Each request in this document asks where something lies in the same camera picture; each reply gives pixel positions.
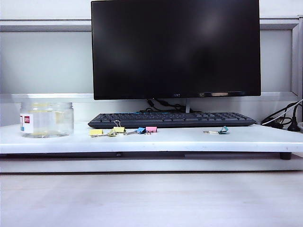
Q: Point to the round transparent plastic box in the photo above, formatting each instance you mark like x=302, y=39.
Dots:
x=47, y=123

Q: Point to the pink binder clip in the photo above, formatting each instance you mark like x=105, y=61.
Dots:
x=151, y=129

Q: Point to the blue binder clip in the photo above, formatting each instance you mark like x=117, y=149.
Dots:
x=141, y=129

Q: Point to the black computer keyboard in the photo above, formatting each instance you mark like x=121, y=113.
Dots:
x=170, y=119

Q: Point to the white raised desk board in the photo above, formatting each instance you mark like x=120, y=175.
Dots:
x=165, y=142

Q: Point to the silver monitor stand leg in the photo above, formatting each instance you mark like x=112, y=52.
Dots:
x=187, y=106

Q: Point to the black computer monitor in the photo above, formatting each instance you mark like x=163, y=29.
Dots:
x=175, y=47

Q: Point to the teal binder clip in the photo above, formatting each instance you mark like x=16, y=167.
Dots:
x=223, y=130

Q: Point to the black power plug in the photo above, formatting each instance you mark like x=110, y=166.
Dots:
x=294, y=126

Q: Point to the grey partition frame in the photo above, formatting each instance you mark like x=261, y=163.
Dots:
x=279, y=24

